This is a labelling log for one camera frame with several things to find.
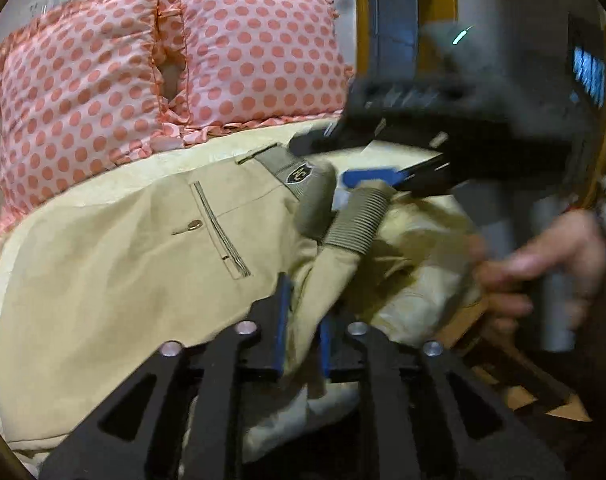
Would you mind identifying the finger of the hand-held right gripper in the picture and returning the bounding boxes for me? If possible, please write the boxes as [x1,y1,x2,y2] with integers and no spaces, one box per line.
[288,121,384,158]
[340,156,455,197]

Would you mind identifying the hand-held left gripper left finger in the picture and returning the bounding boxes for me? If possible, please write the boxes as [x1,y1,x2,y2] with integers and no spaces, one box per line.
[38,272,295,480]

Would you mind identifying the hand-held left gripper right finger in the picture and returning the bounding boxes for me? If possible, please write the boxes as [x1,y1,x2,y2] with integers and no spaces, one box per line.
[319,317,568,480]

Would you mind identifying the beige pants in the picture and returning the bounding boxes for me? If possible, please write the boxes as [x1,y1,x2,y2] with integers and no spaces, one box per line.
[0,142,484,457]

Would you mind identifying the person's right hand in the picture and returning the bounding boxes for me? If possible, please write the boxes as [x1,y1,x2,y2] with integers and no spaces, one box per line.
[472,209,606,332]

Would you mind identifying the cream bed sheet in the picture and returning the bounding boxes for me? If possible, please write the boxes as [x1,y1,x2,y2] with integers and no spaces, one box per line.
[0,119,484,466]

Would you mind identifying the pink polka dot pillow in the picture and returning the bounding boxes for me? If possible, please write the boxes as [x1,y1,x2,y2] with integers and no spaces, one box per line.
[0,0,190,233]
[175,0,355,137]

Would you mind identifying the wooden stool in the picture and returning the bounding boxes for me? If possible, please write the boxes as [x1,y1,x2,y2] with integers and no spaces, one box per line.
[448,304,594,423]

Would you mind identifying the yellow wooden frame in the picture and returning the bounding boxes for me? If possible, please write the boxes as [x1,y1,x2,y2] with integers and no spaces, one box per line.
[263,0,460,79]

